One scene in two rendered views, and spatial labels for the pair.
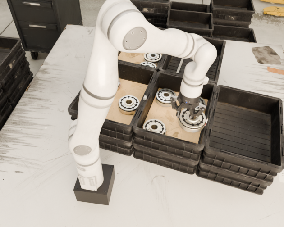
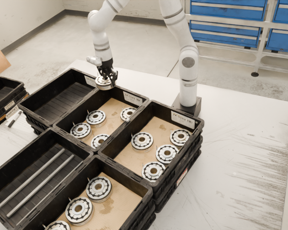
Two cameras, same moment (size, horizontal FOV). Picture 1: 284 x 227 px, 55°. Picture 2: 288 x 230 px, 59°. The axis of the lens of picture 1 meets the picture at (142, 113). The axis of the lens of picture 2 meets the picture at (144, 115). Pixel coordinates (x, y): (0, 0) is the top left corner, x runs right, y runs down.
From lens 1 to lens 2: 1.65 m
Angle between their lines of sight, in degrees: 85
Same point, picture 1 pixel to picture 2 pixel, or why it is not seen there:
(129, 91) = (135, 163)
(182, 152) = (119, 97)
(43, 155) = (231, 145)
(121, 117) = (154, 135)
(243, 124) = (56, 113)
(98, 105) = not seen: hidden behind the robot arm
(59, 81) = not seen: outside the picture
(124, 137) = (157, 114)
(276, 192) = not seen: hidden behind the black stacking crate
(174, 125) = (110, 120)
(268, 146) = (56, 97)
